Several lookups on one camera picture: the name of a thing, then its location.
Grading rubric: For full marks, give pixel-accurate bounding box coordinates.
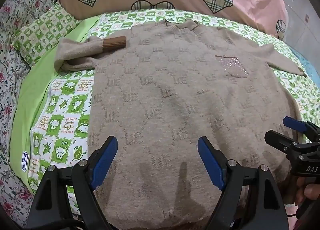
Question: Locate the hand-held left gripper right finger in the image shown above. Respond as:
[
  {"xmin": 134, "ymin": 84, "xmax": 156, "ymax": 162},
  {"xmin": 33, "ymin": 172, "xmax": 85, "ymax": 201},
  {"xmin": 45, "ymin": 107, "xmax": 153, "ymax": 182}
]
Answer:
[{"xmin": 197, "ymin": 136, "xmax": 289, "ymax": 230}]

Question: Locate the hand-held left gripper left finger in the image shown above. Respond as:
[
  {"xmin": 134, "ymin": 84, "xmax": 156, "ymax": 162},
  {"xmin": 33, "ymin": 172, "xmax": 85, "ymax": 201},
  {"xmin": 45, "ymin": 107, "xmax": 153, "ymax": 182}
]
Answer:
[{"xmin": 26, "ymin": 136, "xmax": 118, "ymax": 230}]

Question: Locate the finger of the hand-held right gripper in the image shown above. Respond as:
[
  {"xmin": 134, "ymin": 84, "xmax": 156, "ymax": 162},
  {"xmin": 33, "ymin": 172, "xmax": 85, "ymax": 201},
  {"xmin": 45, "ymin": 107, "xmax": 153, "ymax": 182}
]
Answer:
[
  {"xmin": 264, "ymin": 130, "xmax": 320, "ymax": 157},
  {"xmin": 283, "ymin": 116, "xmax": 320, "ymax": 143}
]

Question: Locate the beige knit sweater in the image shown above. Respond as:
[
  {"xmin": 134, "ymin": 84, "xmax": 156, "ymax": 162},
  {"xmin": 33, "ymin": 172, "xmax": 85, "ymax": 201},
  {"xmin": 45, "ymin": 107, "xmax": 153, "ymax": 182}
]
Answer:
[{"xmin": 54, "ymin": 20, "xmax": 308, "ymax": 229}]

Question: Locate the person's right hand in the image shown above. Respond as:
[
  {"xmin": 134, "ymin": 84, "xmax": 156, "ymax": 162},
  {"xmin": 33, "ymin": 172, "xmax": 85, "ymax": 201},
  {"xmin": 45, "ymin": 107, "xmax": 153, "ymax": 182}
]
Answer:
[{"xmin": 294, "ymin": 177, "xmax": 320, "ymax": 205}]

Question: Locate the green checked bed sheet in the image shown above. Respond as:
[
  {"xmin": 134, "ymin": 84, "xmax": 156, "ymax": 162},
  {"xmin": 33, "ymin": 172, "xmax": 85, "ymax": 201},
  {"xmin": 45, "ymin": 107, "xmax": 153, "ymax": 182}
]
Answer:
[{"xmin": 11, "ymin": 10, "xmax": 320, "ymax": 220}]

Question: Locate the light blue cloth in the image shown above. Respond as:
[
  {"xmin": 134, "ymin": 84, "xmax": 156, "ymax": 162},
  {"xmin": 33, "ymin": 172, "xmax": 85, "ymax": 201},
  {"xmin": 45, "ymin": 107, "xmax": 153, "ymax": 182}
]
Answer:
[{"xmin": 287, "ymin": 45, "xmax": 314, "ymax": 78}]

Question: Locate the green checked pillow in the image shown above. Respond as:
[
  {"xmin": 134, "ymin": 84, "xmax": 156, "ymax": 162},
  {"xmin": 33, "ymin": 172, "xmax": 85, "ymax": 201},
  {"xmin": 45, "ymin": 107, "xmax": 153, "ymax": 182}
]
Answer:
[{"xmin": 12, "ymin": 2, "xmax": 80, "ymax": 67}]

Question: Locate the floral blanket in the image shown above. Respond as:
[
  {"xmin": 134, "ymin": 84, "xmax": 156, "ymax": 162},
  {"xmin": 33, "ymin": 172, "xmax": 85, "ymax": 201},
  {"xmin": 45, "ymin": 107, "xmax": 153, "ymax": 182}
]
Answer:
[{"xmin": 0, "ymin": 0, "xmax": 73, "ymax": 220}]

